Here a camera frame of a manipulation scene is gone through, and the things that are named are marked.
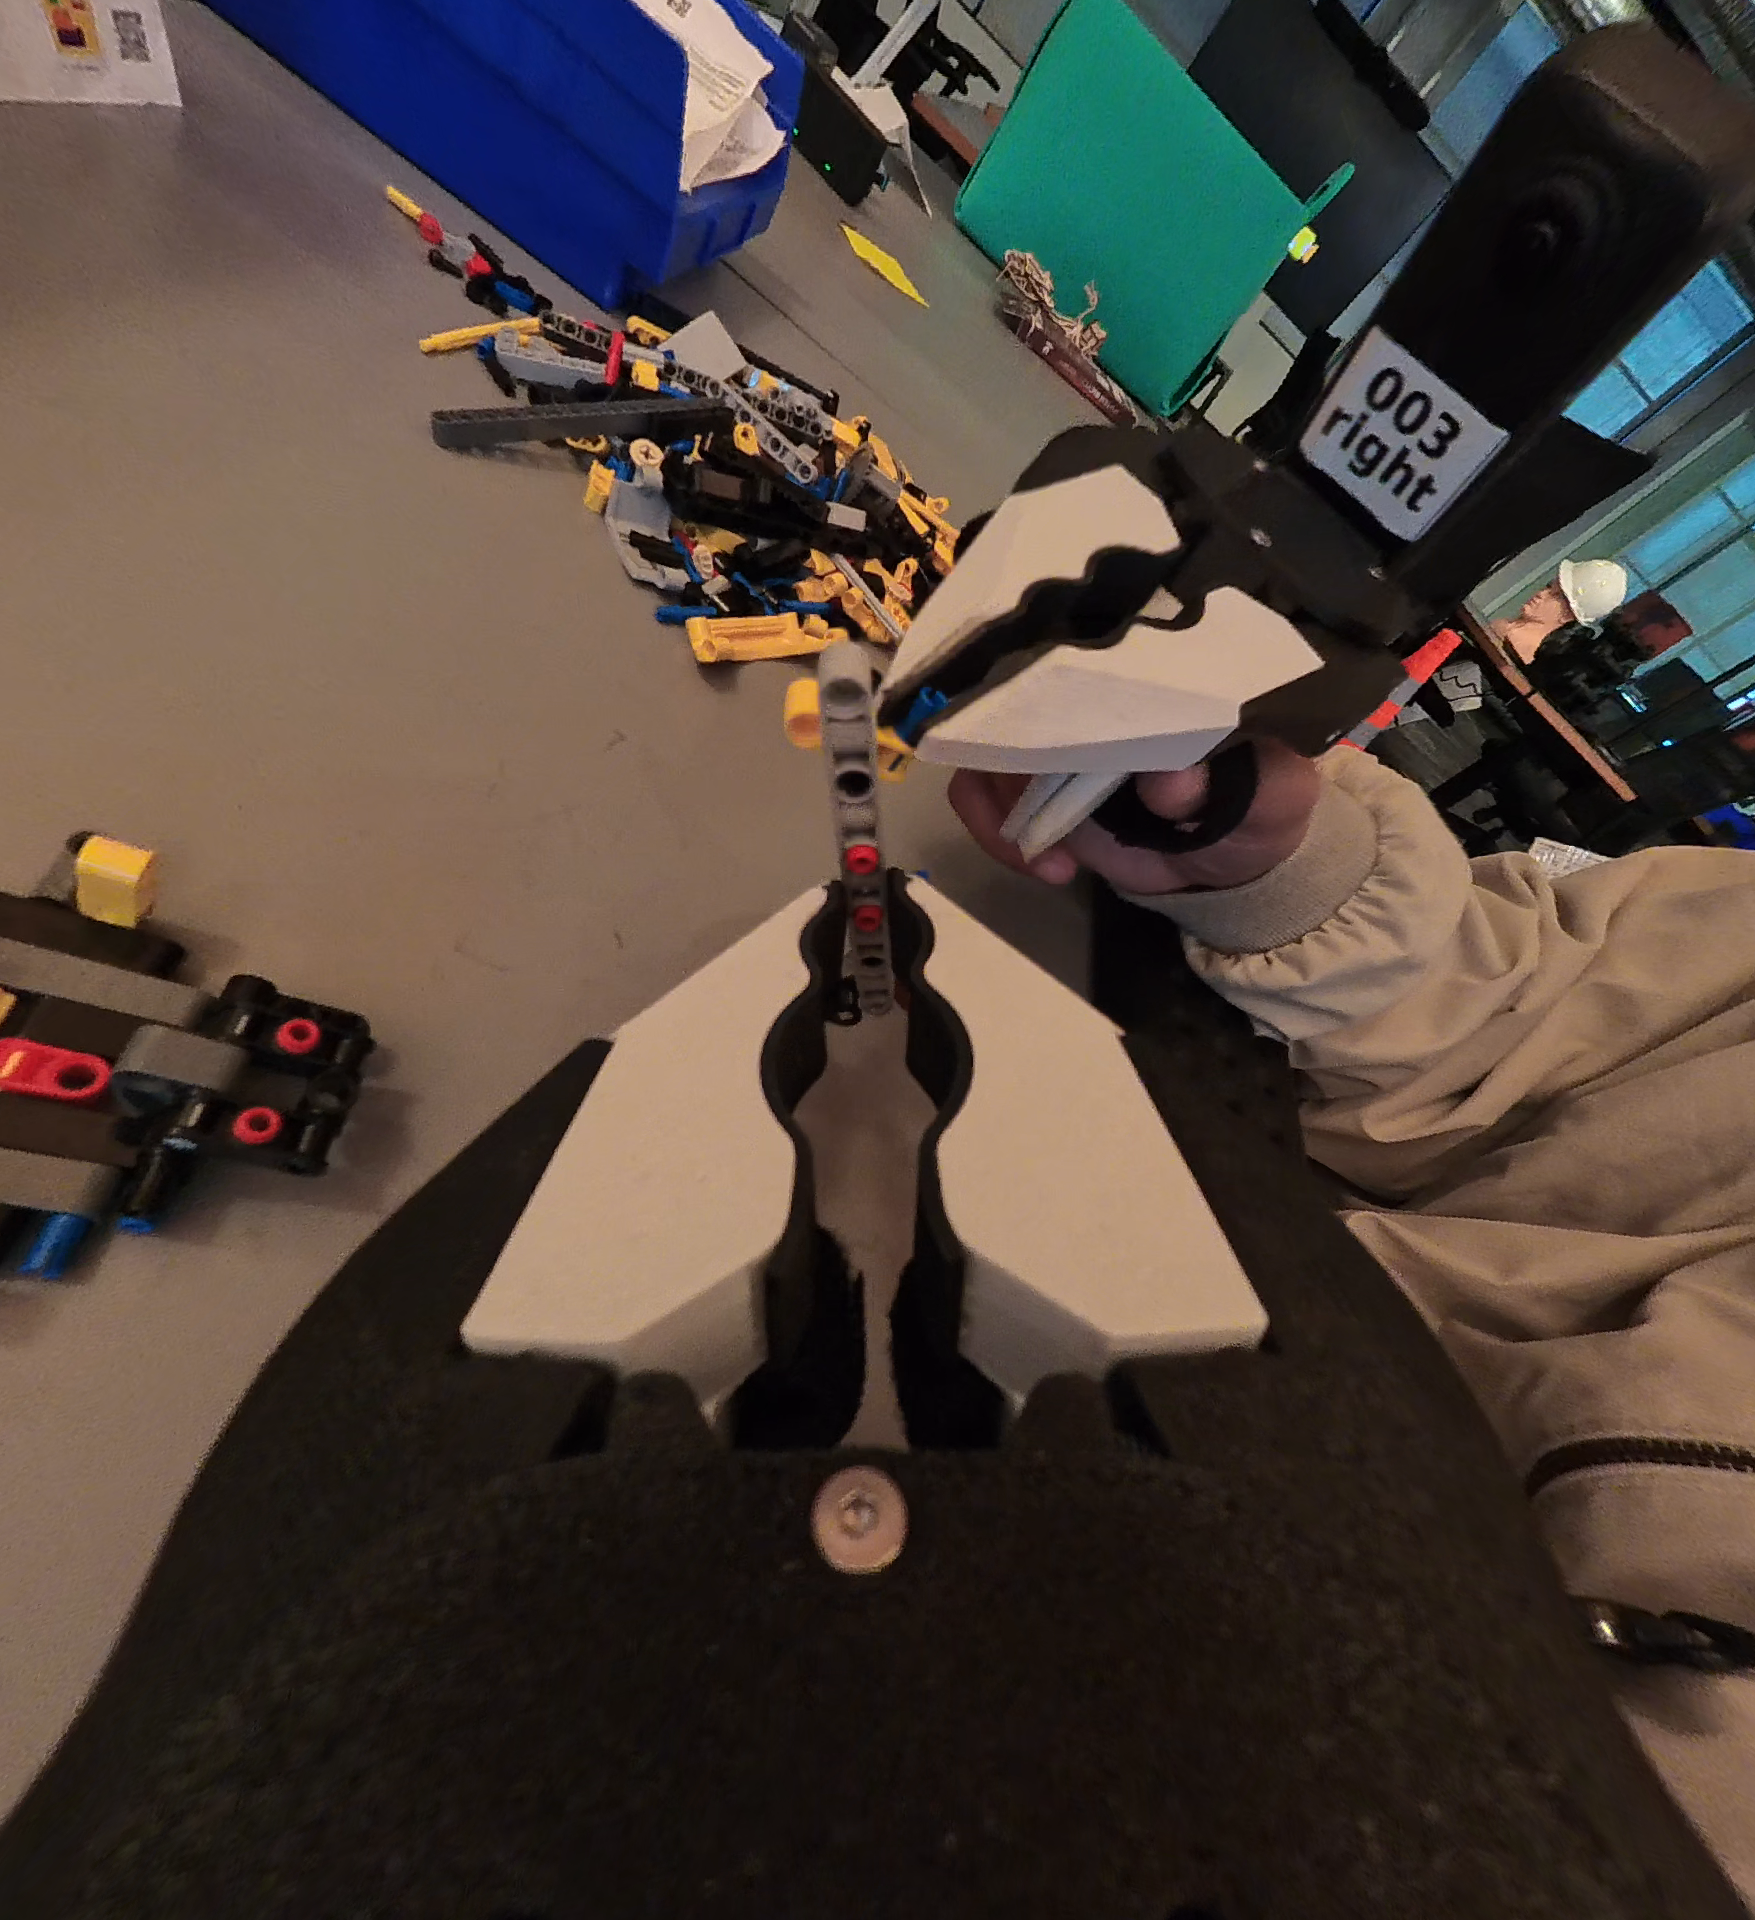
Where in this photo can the yellow diamond sticker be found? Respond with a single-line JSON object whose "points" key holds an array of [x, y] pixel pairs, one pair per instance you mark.
{"points": [[887, 267]]}

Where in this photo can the pile of mixed toy bricks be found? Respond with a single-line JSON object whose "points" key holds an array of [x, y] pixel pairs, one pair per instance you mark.
{"points": [[758, 494]]}

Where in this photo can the blue plastic bin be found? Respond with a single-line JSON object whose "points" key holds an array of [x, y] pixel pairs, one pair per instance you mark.
{"points": [[517, 122]]}

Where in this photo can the grey desk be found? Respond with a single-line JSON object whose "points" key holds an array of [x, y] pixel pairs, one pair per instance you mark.
{"points": [[294, 675]]}

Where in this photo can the toy brick chassis assembly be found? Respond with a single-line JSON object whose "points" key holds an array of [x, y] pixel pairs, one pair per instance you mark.
{"points": [[68, 1080]]}

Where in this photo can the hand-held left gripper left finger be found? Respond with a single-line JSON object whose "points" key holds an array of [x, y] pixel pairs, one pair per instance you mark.
{"points": [[653, 1186]]}

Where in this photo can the small wooden model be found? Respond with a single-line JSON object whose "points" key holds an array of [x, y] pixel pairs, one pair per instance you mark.
{"points": [[1066, 330]]}

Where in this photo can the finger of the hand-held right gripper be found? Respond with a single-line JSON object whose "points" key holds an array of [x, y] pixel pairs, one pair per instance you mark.
{"points": [[1058, 540], [1147, 685]]}

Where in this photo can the grey instruction booklet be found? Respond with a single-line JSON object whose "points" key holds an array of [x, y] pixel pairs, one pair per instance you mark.
{"points": [[8, 46]]}

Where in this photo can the orange cone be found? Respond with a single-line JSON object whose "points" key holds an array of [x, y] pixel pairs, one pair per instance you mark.
{"points": [[1404, 691]]}

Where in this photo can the grey beam toy brick subassembly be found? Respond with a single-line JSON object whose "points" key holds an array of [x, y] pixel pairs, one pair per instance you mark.
{"points": [[849, 780]]}

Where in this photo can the white paper sheets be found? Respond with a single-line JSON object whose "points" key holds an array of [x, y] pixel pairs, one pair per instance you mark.
{"points": [[721, 90]]}

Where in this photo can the white articulated lamp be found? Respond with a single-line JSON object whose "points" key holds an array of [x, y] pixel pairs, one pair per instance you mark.
{"points": [[902, 142]]}

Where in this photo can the person's right forearm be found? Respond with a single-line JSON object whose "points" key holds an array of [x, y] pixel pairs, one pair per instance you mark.
{"points": [[1492, 1019]]}

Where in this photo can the green felt bag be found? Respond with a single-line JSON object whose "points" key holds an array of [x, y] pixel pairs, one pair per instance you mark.
{"points": [[1118, 196]]}

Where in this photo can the black box device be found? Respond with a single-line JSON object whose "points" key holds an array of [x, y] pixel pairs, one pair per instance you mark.
{"points": [[836, 128]]}

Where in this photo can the black monitor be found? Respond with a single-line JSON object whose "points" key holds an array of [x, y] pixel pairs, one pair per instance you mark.
{"points": [[1343, 122]]}

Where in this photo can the silver air duct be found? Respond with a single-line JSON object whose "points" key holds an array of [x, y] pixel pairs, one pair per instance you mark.
{"points": [[1747, 30]]}

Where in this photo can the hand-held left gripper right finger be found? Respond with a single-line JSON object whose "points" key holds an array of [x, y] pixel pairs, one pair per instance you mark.
{"points": [[1102, 1186]]}

